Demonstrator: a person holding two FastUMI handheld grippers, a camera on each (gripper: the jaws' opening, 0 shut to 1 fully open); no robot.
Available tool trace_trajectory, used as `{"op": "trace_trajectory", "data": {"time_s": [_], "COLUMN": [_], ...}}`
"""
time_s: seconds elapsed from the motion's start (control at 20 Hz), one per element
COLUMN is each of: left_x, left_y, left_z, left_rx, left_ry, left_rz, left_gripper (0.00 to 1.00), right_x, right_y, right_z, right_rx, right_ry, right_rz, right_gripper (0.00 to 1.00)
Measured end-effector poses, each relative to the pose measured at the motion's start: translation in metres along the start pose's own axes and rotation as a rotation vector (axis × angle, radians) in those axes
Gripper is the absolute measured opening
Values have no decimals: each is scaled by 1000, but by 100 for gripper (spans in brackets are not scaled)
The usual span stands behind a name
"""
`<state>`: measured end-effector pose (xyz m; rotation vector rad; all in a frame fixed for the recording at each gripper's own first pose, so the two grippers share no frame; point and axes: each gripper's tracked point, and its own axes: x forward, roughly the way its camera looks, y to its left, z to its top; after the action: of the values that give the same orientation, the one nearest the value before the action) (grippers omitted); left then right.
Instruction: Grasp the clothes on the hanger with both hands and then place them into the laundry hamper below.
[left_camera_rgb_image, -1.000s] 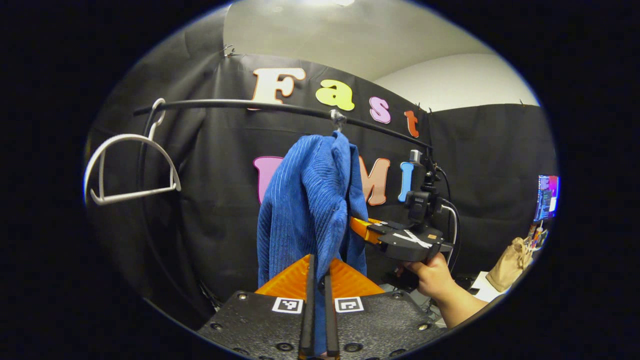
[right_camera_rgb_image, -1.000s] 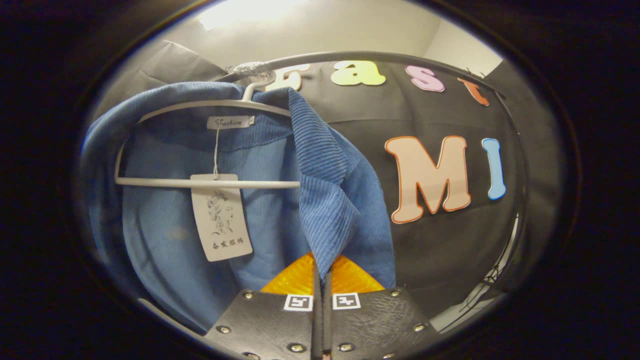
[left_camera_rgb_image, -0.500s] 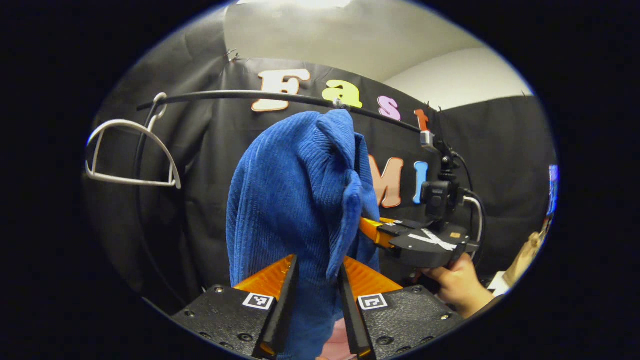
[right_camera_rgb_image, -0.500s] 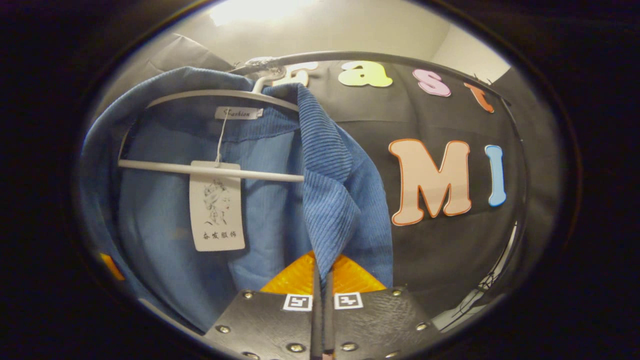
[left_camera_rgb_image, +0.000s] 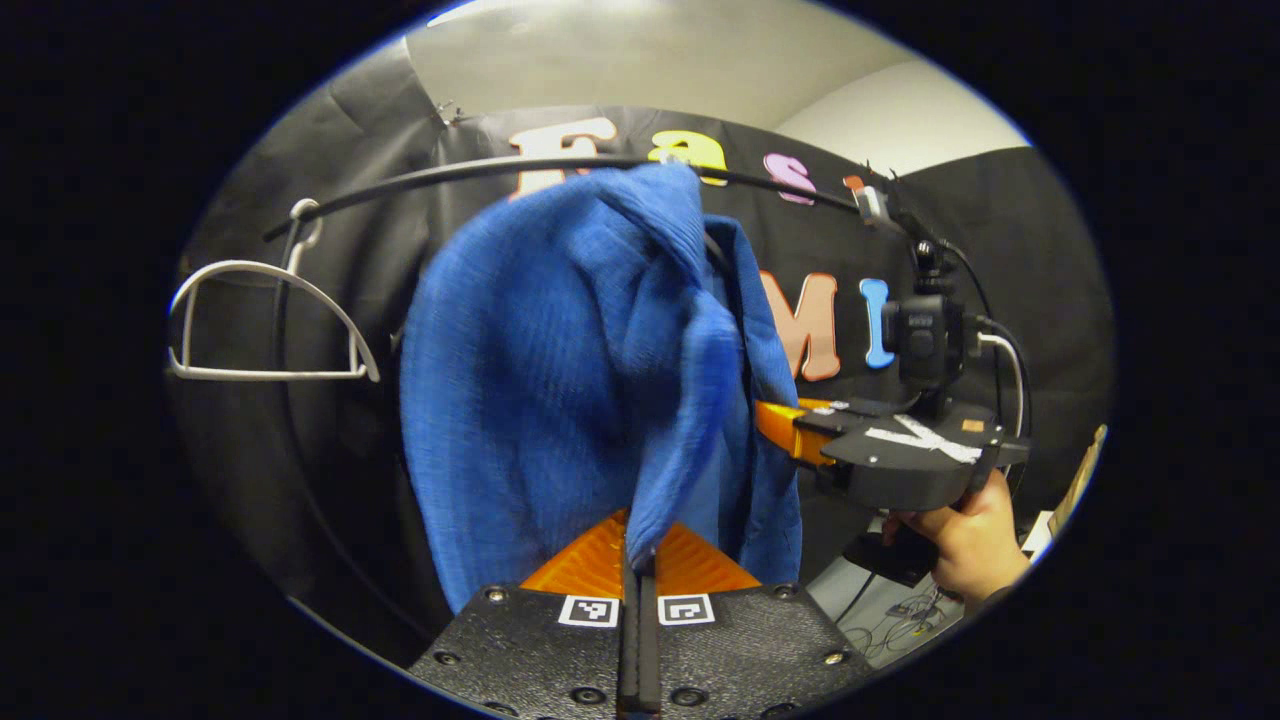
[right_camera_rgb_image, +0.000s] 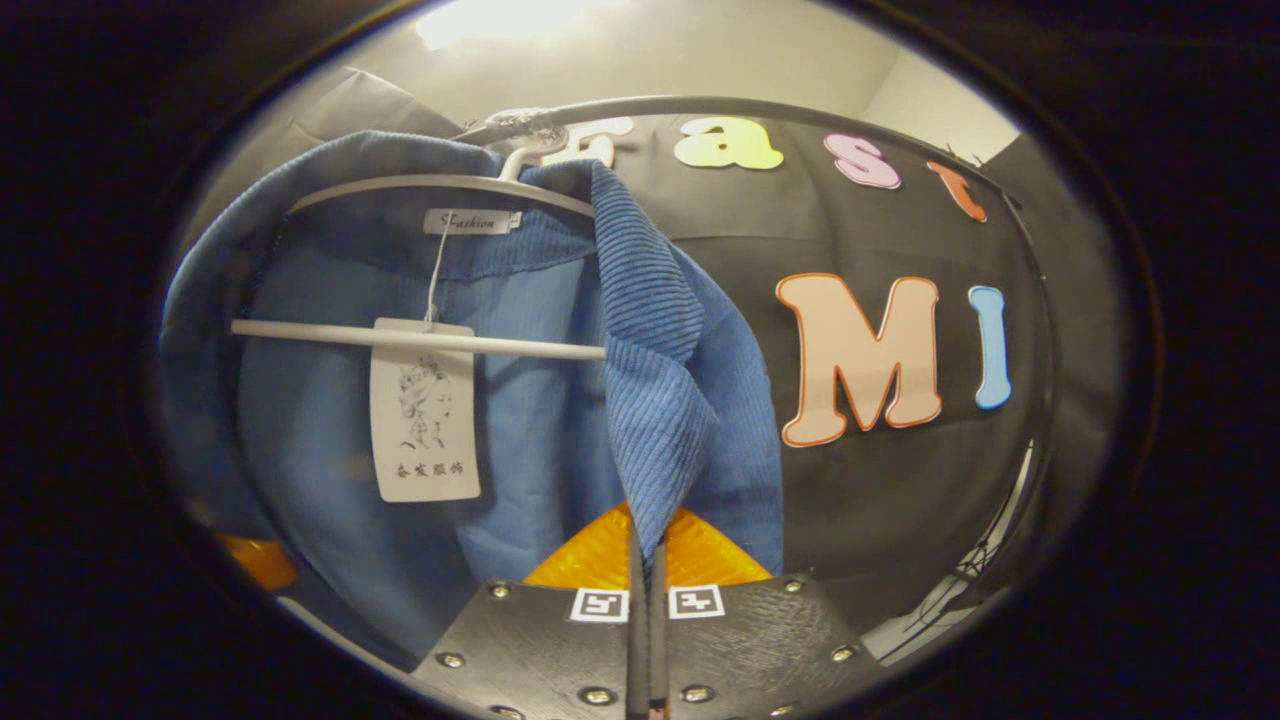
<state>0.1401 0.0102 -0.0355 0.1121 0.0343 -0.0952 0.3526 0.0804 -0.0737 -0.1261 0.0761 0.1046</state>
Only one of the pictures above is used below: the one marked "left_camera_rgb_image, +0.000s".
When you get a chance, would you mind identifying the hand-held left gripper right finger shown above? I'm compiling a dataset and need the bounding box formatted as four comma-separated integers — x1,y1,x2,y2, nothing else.
641,520,876,720

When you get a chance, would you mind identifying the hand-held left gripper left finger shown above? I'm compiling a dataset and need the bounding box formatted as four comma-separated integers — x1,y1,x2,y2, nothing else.
410,510,641,720

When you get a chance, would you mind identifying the blue corduroy jacket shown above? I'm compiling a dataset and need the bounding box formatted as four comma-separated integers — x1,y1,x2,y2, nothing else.
399,162,805,614

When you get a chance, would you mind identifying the white plastic hanger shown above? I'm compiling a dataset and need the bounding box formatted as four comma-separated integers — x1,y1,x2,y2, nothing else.
164,198,382,384

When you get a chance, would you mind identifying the black clothes rack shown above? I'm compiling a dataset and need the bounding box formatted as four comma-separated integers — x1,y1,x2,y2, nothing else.
262,152,867,643

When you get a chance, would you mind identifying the white flat object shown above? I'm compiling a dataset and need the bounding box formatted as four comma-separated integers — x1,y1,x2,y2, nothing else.
1018,509,1058,557

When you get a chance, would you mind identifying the wooden board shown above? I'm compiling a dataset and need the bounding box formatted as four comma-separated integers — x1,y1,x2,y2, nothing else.
1058,424,1109,542

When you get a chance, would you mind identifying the black backdrop cloth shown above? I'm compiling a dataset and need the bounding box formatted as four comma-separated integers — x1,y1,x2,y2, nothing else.
165,40,1117,668

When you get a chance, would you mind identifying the bundle of thin cables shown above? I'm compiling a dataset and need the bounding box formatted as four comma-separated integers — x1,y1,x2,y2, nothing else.
838,588,967,663

